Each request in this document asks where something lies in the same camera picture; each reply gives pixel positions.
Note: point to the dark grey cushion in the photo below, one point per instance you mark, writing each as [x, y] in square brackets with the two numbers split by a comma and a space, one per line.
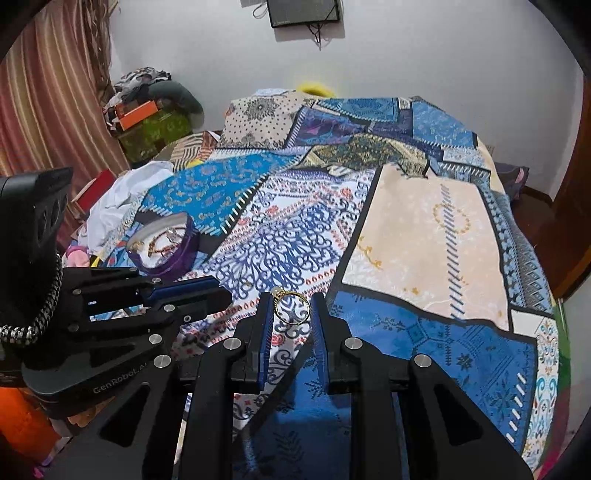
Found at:
[184, 99]

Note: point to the green patterned cloth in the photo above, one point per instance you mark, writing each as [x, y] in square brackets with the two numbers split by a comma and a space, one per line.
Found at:
[157, 134]

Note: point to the pink cloth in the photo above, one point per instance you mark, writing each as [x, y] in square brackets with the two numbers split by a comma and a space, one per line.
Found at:
[78, 256]

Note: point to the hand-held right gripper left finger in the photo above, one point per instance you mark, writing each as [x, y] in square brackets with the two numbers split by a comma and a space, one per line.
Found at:
[265, 332]

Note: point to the striped red curtain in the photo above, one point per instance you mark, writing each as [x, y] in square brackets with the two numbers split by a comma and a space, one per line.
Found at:
[46, 92]

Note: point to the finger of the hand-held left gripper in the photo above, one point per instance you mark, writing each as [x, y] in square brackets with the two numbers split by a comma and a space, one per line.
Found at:
[184, 288]
[203, 304]

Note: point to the orange striped cloth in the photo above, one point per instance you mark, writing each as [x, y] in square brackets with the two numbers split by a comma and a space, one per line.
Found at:
[189, 145]

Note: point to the purple heart-shaped jewelry box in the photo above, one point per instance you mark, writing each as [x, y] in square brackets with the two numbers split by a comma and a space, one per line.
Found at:
[180, 259]

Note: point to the pile of clothes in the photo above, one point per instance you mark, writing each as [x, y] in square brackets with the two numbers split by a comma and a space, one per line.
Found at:
[138, 81]

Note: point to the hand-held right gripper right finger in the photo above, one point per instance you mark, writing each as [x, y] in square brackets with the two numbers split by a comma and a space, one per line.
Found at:
[318, 332]

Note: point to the patchwork printed blanket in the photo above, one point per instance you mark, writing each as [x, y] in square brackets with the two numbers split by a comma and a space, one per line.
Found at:
[392, 240]

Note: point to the wooden door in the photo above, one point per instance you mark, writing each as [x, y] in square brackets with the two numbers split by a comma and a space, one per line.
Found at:
[570, 207]

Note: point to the white cloth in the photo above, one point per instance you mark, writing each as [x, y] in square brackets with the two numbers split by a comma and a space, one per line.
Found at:
[120, 194]

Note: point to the small black wall monitor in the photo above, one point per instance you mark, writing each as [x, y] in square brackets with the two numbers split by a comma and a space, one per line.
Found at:
[304, 11]

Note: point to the red box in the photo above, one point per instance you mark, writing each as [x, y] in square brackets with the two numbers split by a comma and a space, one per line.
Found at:
[97, 184]

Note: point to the orange box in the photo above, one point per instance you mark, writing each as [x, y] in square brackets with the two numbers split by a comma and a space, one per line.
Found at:
[136, 113]

